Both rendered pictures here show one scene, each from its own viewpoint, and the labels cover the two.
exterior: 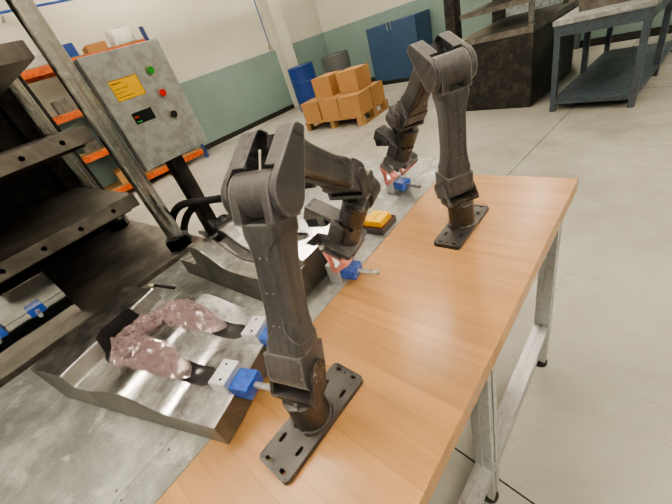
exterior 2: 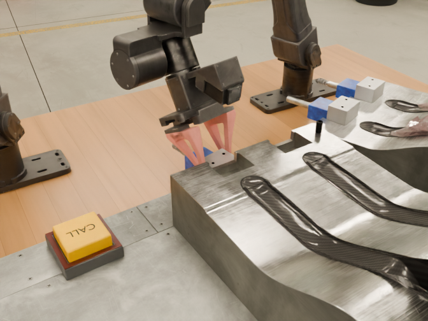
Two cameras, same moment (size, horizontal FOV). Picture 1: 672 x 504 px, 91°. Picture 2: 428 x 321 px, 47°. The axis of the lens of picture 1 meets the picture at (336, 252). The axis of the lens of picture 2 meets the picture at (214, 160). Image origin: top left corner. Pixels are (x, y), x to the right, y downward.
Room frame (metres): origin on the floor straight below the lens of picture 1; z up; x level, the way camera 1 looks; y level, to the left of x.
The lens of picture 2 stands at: (1.31, 0.10, 1.27)
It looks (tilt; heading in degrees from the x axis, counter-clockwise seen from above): 34 degrees down; 189
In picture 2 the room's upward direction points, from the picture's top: straight up
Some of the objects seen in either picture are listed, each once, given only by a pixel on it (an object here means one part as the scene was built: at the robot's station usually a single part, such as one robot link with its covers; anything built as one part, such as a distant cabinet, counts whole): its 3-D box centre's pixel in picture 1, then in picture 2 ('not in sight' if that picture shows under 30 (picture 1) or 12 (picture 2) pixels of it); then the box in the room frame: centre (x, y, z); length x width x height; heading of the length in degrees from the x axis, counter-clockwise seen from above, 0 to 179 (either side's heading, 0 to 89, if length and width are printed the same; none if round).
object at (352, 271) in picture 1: (354, 270); (198, 160); (0.65, -0.03, 0.83); 0.13 x 0.05 x 0.05; 52
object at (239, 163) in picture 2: (319, 245); (229, 174); (0.74, 0.03, 0.87); 0.05 x 0.05 x 0.04; 42
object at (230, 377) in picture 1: (250, 384); (345, 88); (0.40, 0.22, 0.85); 0.13 x 0.05 x 0.05; 59
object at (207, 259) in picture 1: (254, 244); (377, 260); (0.88, 0.22, 0.87); 0.50 x 0.26 x 0.14; 42
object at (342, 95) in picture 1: (341, 97); not in sight; (5.87, -0.94, 0.37); 1.20 x 0.82 x 0.74; 42
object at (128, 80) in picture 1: (209, 221); not in sight; (1.54, 0.53, 0.73); 0.30 x 0.22 x 1.47; 132
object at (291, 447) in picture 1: (307, 405); (297, 79); (0.33, 0.13, 0.84); 0.20 x 0.07 x 0.08; 129
